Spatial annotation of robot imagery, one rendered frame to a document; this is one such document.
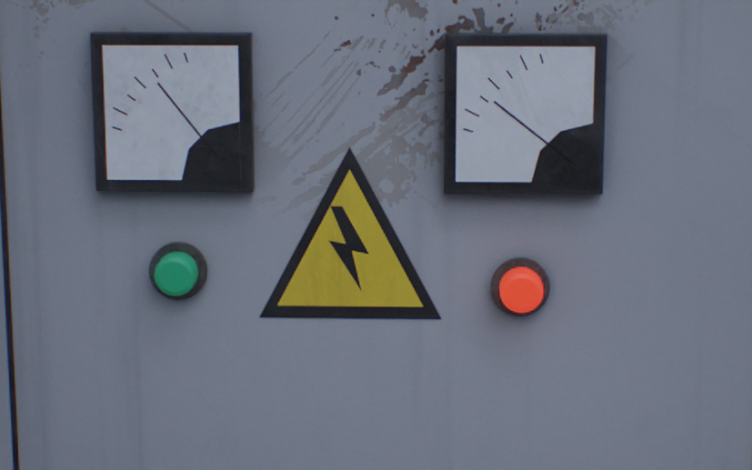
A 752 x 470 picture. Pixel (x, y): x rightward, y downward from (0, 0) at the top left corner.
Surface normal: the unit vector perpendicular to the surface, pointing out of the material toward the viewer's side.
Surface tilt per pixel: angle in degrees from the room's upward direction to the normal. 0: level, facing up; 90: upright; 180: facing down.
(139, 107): 90
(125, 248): 90
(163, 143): 90
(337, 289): 90
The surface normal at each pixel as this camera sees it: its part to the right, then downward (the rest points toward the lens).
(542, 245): -0.04, 0.21
